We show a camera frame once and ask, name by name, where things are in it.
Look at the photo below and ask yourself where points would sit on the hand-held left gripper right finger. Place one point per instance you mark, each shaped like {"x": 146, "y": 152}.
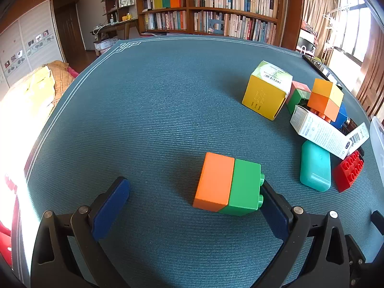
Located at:
{"x": 274, "y": 214}

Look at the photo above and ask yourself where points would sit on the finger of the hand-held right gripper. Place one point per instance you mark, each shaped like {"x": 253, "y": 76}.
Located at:
{"x": 376, "y": 217}
{"x": 355, "y": 253}

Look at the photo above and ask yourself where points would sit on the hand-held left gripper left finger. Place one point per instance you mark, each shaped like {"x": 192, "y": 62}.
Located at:
{"x": 111, "y": 207}

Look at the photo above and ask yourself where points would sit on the red building block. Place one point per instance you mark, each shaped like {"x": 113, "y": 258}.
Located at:
{"x": 348, "y": 171}

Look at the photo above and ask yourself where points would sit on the orange and green building block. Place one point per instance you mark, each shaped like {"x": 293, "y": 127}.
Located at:
{"x": 228, "y": 183}

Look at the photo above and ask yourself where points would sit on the teal plastic case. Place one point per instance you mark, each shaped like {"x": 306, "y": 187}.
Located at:
{"x": 315, "y": 166}

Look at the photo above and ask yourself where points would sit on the clear plastic bowl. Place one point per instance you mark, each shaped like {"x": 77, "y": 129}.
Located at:
{"x": 378, "y": 141}

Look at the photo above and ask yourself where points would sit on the small white barcode box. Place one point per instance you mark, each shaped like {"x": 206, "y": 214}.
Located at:
{"x": 358, "y": 136}

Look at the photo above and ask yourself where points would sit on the white medicine box red label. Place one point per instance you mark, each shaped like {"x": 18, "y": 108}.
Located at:
{"x": 319, "y": 132}

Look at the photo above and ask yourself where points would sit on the blue building block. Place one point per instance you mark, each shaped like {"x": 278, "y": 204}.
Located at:
{"x": 340, "y": 117}

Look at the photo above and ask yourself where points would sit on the yellow carton box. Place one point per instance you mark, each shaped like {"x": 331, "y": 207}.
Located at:
{"x": 265, "y": 96}

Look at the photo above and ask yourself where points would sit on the pink and green building block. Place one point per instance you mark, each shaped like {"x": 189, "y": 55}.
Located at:
{"x": 297, "y": 96}

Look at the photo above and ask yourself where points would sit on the yellow and orange building block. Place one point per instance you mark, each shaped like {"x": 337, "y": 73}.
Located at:
{"x": 325, "y": 100}

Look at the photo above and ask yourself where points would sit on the teal cloth-covered desktop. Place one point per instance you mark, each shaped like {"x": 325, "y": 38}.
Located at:
{"x": 144, "y": 111}

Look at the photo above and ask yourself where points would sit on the bed with plaid blanket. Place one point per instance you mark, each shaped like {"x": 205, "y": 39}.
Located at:
{"x": 42, "y": 84}

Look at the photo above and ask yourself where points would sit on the carved wooden room door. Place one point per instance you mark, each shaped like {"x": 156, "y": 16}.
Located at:
{"x": 372, "y": 75}

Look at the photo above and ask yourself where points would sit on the black smartphone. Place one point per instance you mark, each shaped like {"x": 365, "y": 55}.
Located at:
{"x": 318, "y": 66}

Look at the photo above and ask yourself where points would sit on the black seat chair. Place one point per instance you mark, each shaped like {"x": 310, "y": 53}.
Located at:
{"x": 306, "y": 45}

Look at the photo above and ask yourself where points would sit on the wooden side desk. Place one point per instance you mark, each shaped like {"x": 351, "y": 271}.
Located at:
{"x": 117, "y": 27}

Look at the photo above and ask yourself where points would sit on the dark wooden door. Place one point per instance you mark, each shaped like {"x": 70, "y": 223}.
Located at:
{"x": 67, "y": 30}

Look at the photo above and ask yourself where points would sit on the white sliding wardrobe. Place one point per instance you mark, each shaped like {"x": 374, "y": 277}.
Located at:
{"x": 30, "y": 42}

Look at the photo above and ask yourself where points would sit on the balcony window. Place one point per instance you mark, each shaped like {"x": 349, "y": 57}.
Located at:
{"x": 355, "y": 27}

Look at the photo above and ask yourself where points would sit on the white drying rack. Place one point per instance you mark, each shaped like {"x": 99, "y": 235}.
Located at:
{"x": 333, "y": 27}

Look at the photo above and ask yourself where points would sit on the small wooden shelf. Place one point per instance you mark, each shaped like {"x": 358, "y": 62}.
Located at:
{"x": 120, "y": 3}

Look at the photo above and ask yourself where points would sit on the wooden bookshelf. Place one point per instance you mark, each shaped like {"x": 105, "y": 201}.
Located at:
{"x": 190, "y": 12}

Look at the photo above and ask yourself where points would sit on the beige balcony curtain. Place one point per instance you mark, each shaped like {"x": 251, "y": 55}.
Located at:
{"x": 318, "y": 6}

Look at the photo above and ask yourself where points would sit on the rows of books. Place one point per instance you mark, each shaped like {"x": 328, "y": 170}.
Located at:
{"x": 231, "y": 0}

